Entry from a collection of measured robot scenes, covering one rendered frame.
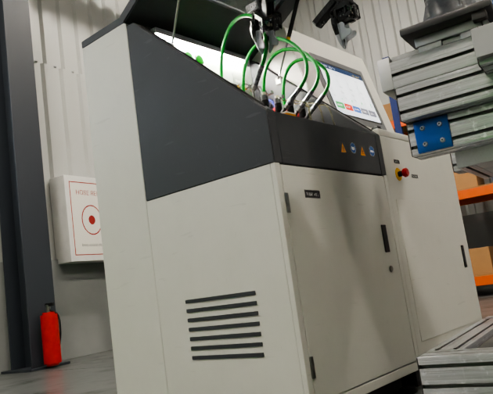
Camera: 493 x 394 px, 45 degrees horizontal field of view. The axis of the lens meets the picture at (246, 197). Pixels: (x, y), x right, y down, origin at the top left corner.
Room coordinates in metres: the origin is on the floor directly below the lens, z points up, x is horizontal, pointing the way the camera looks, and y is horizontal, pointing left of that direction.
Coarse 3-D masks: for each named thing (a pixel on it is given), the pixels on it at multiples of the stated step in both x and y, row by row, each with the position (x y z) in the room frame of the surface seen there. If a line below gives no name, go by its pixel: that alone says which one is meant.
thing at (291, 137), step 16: (288, 128) 1.76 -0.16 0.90; (304, 128) 1.83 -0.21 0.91; (320, 128) 1.90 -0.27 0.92; (336, 128) 1.98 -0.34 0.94; (288, 144) 1.75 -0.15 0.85; (304, 144) 1.81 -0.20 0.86; (320, 144) 1.89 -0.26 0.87; (336, 144) 1.97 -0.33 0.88; (368, 144) 2.14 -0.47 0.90; (288, 160) 1.74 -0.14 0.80; (304, 160) 1.80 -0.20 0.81; (320, 160) 1.87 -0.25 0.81; (336, 160) 1.95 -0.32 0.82; (352, 160) 2.03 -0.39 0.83; (368, 160) 2.12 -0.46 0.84
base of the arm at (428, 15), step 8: (424, 0) 1.49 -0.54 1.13; (432, 0) 1.45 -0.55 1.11; (440, 0) 1.43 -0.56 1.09; (448, 0) 1.42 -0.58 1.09; (456, 0) 1.41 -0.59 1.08; (464, 0) 1.42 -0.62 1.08; (472, 0) 1.42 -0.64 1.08; (432, 8) 1.44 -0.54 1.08; (440, 8) 1.42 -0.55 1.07; (448, 8) 1.41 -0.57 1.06; (456, 8) 1.41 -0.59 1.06; (424, 16) 1.48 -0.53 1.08; (432, 16) 1.44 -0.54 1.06
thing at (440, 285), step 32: (288, 64) 2.45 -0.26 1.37; (352, 64) 2.86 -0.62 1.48; (384, 160) 2.23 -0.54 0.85; (416, 160) 2.45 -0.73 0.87; (448, 160) 2.73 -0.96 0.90; (416, 192) 2.41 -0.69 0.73; (448, 192) 2.68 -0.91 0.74; (416, 224) 2.36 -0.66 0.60; (448, 224) 2.61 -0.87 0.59; (416, 256) 2.32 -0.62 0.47; (448, 256) 2.56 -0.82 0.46; (416, 288) 2.28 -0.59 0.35; (448, 288) 2.51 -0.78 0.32; (416, 320) 2.25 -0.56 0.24; (448, 320) 2.46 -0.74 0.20; (480, 320) 2.74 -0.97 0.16; (416, 384) 2.27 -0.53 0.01
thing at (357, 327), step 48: (288, 192) 1.72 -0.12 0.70; (336, 192) 1.93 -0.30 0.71; (384, 192) 2.19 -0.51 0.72; (336, 240) 1.89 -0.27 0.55; (384, 240) 2.13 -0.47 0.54; (336, 288) 1.85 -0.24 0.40; (384, 288) 2.09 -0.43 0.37; (336, 336) 1.82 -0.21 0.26; (384, 336) 2.04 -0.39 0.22; (336, 384) 1.79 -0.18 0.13
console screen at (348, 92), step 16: (336, 64) 2.71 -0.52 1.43; (320, 80) 2.52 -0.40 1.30; (336, 80) 2.64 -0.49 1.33; (352, 80) 2.77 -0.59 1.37; (336, 96) 2.57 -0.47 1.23; (352, 96) 2.69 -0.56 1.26; (368, 96) 2.83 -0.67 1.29; (352, 112) 2.63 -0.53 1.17; (368, 112) 2.76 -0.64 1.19; (384, 128) 2.83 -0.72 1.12
